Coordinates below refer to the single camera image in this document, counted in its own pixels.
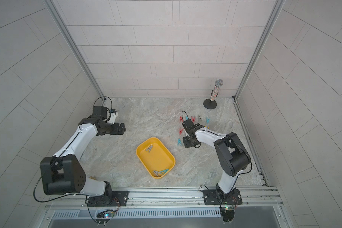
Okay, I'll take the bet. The yellow plastic storage box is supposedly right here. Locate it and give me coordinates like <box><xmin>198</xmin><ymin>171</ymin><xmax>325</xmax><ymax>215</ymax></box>
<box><xmin>136</xmin><ymin>137</ymin><xmax>175</xmax><ymax>179</ymax></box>

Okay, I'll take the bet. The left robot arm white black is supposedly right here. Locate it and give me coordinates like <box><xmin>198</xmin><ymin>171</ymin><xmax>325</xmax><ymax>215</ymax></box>
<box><xmin>40</xmin><ymin>106</ymin><xmax>126</xmax><ymax>197</ymax></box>

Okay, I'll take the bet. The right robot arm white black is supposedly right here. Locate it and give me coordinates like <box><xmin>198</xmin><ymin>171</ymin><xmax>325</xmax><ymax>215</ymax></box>
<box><xmin>182</xmin><ymin>119</ymin><xmax>252</xmax><ymax>200</ymax></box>

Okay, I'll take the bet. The glitter microphone on black stand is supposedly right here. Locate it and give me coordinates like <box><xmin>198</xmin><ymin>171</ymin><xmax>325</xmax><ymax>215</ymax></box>
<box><xmin>203</xmin><ymin>79</ymin><xmax>223</xmax><ymax>110</ymax></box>

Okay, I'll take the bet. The left green circuit board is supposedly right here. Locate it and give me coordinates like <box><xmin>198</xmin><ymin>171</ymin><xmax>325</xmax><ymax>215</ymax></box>
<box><xmin>96</xmin><ymin>210</ymin><xmax>116</xmax><ymax>226</ymax></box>

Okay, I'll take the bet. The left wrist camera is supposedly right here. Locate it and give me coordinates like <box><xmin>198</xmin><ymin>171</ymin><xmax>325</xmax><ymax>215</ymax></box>
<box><xmin>107</xmin><ymin>109</ymin><xmax>118</xmax><ymax>124</ymax></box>

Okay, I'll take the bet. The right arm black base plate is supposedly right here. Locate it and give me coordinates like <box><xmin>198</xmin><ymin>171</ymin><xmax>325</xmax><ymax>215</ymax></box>
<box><xmin>202</xmin><ymin>189</ymin><xmax>243</xmax><ymax>206</ymax></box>

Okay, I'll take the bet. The aluminium mounting rail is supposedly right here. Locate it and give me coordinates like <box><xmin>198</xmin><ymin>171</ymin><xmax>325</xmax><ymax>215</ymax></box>
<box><xmin>44</xmin><ymin>186</ymin><xmax>283</xmax><ymax>210</ymax></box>

